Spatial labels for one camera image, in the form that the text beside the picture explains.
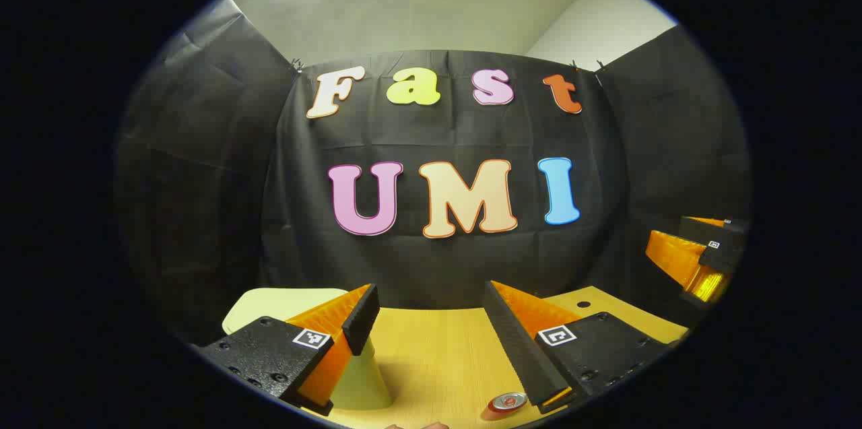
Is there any pale green garbage bin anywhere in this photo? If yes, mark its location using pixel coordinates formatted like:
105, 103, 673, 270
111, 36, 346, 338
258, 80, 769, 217
222, 288, 394, 411

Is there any black backdrop cloth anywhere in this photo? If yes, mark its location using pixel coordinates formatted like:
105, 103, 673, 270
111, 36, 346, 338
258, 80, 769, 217
114, 0, 752, 349

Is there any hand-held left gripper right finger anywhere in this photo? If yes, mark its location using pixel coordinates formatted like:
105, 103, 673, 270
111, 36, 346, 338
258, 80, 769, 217
482, 279, 672, 415

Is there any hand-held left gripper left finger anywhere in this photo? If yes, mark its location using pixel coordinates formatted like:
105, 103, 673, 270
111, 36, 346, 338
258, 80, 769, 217
197, 283, 380, 417

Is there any red pop can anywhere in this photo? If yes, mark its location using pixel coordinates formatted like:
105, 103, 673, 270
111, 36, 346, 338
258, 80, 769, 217
479, 391, 530, 422

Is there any wooden desktop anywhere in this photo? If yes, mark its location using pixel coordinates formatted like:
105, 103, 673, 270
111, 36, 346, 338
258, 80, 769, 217
303, 286, 689, 429

